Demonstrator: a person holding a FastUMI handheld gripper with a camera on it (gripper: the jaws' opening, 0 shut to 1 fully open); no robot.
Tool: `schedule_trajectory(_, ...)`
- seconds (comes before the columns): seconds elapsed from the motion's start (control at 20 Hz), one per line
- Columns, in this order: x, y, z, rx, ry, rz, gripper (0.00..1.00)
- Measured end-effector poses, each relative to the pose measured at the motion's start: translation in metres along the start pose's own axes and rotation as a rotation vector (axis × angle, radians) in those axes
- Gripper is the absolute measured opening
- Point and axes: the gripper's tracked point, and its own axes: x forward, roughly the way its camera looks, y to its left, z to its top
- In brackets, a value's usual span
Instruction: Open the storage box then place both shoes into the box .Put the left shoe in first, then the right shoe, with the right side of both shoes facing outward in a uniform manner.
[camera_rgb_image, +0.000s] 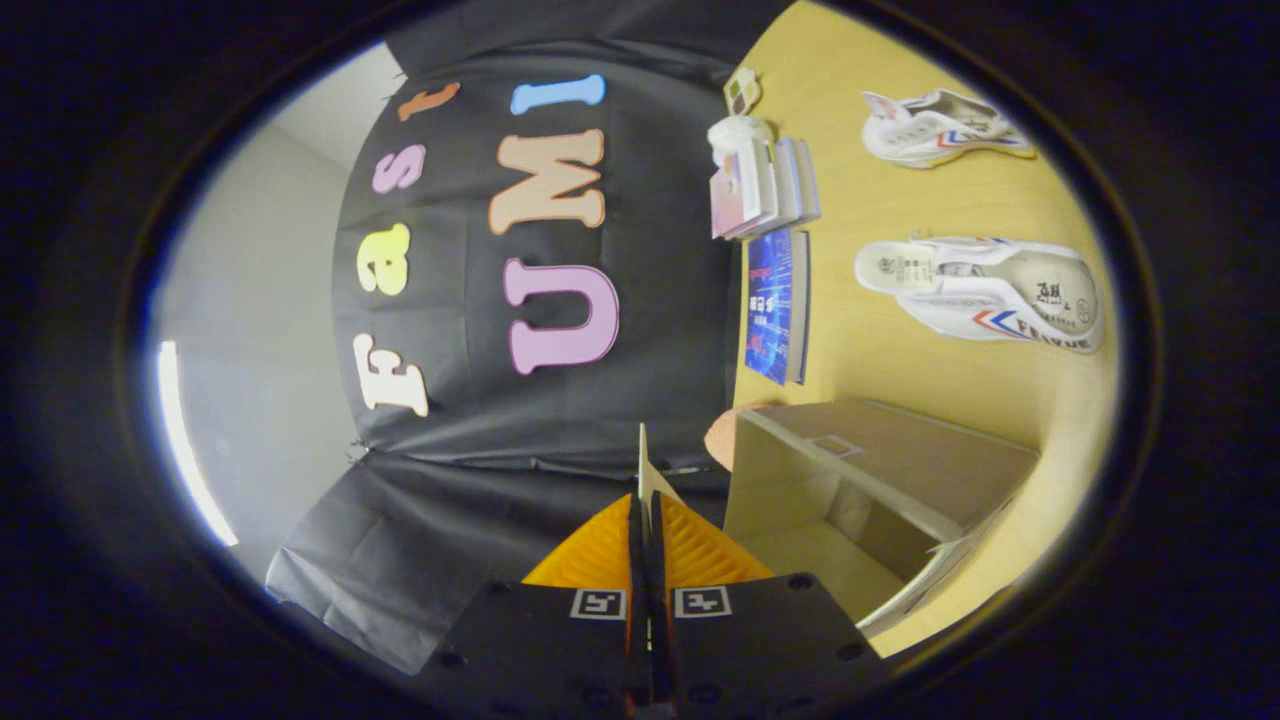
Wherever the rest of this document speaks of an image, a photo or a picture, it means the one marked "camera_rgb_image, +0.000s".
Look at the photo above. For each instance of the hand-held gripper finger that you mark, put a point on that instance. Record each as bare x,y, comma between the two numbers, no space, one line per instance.
636,560
657,560

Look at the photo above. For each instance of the beige fabric storage box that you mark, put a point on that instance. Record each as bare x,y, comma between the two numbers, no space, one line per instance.
920,460

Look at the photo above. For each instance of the white canvas shoe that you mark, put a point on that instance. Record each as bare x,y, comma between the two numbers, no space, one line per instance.
1000,300
930,135

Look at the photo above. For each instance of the white cover book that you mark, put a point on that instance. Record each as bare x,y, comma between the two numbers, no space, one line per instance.
775,185

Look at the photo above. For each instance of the pale blue cover book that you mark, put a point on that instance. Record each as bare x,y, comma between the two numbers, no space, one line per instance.
805,180

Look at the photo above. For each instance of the white plush ball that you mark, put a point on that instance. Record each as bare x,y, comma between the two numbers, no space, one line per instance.
738,135

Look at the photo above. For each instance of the small printed card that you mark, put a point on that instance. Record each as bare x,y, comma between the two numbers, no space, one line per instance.
742,92

